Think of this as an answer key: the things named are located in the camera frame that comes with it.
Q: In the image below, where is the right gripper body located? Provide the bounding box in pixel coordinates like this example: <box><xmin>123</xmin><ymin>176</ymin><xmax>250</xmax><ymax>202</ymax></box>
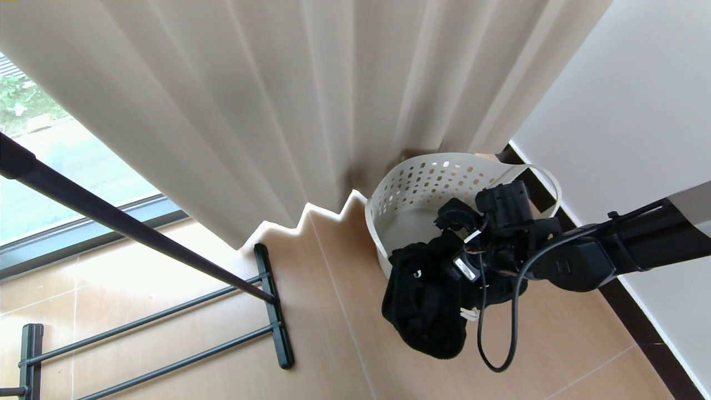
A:
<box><xmin>451</xmin><ymin>239</ymin><xmax>617</xmax><ymax>293</ymax></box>

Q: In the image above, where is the black garment with cream cord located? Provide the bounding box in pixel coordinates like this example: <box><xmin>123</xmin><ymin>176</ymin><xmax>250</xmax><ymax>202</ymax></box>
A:
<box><xmin>382</xmin><ymin>231</ymin><xmax>484</xmax><ymax>359</ymax></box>

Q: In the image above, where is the white laundry basket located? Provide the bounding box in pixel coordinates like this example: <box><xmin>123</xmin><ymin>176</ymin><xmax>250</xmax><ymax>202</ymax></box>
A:
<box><xmin>365</xmin><ymin>153</ymin><xmax>562</xmax><ymax>279</ymax></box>

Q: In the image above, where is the black clothes rack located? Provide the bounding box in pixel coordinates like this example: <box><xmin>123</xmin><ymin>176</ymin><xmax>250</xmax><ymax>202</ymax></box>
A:
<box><xmin>0</xmin><ymin>132</ymin><xmax>296</xmax><ymax>400</ymax></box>

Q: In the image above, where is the beige curtain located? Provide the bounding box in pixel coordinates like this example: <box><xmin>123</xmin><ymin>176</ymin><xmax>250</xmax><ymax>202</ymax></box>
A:
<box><xmin>0</xmin><ymin>0</ymin><xmax>613</xmax><ymax>251</ymax></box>

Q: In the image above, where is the window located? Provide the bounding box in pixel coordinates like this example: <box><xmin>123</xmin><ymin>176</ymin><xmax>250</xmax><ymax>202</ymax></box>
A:
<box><xmin>0</xmin><ymin>53</ymin><xmax>187</xmax><ymax>278</ymax></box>

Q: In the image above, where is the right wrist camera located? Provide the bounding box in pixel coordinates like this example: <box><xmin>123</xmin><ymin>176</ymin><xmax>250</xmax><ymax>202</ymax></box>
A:
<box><xmin>435</xmin><ymin>197</ymin><xmax>485</xmax><ymax>234</ymax></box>

